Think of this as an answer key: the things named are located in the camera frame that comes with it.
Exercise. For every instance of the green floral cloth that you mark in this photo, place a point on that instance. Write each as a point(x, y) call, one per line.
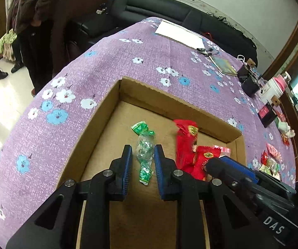
point(5, 41)

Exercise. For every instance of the white paper sheet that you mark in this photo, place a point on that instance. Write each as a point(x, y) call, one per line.
point(180, 35)

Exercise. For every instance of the white figurine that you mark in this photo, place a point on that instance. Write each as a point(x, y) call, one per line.
point(285, 128)

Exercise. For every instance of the black leather sofa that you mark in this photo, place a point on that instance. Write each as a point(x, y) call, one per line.
point(151, 7)

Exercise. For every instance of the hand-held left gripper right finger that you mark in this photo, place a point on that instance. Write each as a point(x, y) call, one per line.
point(159, 171)

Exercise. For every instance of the pink snack packet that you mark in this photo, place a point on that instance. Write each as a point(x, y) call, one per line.
point(274, 151)

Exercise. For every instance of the brown armchair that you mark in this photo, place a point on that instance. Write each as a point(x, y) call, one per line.
point(81, 2)

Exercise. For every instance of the red snack packet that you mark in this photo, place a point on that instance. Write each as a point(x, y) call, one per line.
point(208, 154)
point(185, 145)

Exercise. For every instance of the black scissors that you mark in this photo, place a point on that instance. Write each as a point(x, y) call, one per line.
point(203, 49)

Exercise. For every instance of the wooden cabinet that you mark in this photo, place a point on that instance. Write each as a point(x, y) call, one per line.
point(295, 109)

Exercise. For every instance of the purple floral tablecloth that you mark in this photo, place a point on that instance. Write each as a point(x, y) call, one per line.
point(138, 64)

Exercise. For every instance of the white plastic jar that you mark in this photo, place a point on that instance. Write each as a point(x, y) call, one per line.
point(272, 89)

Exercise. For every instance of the black cylinder device wooden knob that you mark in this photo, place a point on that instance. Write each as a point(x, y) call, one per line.
point(250, 85)

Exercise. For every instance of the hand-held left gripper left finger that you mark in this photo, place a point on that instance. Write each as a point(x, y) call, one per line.
point(128, 171)

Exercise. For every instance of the red foil packet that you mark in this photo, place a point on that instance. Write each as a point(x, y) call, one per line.
point(285, 140)

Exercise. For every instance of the green booklet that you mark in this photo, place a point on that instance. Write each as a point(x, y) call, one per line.
point(224, 66)

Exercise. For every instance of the green candy packet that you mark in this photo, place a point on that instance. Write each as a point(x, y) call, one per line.
point(272, 164)
point(264, 170)

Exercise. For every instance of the shallow cardboard box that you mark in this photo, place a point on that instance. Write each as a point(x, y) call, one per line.
point(128, 124)

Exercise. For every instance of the black boot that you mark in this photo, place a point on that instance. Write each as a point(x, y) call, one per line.
point(0, 74)

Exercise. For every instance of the black cylinder device red label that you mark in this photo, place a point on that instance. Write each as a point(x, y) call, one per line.
point(266, 115)

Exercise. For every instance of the pink sleeved bottle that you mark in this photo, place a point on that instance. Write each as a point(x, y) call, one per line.
point(281, 81)

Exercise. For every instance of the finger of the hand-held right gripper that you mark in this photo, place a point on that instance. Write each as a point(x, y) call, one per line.
point(242, 168)
point(219, 167)

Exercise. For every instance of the green candy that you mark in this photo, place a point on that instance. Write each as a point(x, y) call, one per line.
point(143, 147)

